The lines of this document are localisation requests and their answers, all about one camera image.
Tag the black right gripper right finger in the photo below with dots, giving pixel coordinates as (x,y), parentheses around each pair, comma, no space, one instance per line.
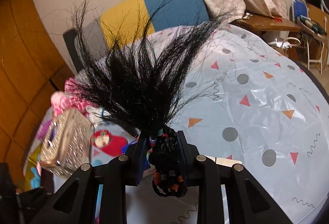
(188,153)

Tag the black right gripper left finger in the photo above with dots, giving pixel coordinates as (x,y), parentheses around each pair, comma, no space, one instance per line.
(139,159)

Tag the red christmas sock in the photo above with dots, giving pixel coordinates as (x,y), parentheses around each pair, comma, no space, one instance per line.
(111,145)

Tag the black hair wig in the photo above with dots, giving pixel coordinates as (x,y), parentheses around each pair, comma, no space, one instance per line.
(141,90)

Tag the blue plush toy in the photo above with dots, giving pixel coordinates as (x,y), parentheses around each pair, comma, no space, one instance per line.
(35,182)

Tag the ornate silver tissue box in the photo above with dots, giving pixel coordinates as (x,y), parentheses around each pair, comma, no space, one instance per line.
(66,145)

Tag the patterned white tablecloth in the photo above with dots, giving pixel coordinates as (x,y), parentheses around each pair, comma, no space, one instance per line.
(248,103)

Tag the pink plush toy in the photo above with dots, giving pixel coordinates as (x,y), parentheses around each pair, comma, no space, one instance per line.
(68,99)

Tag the purple cardboard box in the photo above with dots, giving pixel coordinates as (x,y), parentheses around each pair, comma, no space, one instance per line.
(43,129)

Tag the orange wooden cabinet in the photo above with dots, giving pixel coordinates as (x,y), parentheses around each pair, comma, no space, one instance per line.
(31,70)

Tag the grey yellow blue chair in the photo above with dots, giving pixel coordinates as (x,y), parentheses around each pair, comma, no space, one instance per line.
(127,21)

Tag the wooden side table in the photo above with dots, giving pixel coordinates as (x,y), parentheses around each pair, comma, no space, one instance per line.
(279,33)

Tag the white metal chair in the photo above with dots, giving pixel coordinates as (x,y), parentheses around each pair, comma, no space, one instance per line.
(314,32)

